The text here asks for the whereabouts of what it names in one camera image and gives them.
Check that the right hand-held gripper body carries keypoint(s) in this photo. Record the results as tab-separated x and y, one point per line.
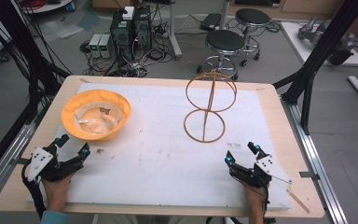
258	173

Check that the white round table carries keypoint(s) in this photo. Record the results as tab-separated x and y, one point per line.
48	6

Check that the grey power supply unit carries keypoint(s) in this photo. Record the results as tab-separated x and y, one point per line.
106	46
94	46

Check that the grey metal desk leg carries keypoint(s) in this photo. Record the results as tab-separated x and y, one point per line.
174	37

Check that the black computer tower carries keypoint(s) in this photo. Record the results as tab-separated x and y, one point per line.
143	28
121	31

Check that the black round stool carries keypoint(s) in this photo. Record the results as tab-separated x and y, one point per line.
225	40
252	16

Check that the white box on tower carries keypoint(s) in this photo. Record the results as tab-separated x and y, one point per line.
128	13

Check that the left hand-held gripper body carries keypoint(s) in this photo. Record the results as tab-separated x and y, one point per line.
38	162

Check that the grey robot part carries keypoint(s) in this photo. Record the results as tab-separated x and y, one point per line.
313	32

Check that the orange bucket hat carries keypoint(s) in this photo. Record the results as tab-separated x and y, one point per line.
74	106

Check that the person's right hand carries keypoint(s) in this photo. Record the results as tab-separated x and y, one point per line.
254	199

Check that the black flat case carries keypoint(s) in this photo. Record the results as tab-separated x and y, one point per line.
211	21

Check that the person's left hand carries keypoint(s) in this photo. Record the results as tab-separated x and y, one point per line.
56	193

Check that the thin wooden stick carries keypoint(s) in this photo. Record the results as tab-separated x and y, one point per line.
297	200

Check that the aluminium table rail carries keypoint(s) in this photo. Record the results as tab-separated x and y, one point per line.
12	146
307	149

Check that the white foam mat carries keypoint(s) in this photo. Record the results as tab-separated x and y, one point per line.
155	124

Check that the white floor board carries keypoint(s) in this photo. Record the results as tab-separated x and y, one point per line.
295	40

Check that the clear plastic sheet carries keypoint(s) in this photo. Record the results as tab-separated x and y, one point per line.
60	30

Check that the white metal post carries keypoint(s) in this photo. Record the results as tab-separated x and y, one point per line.
225	14

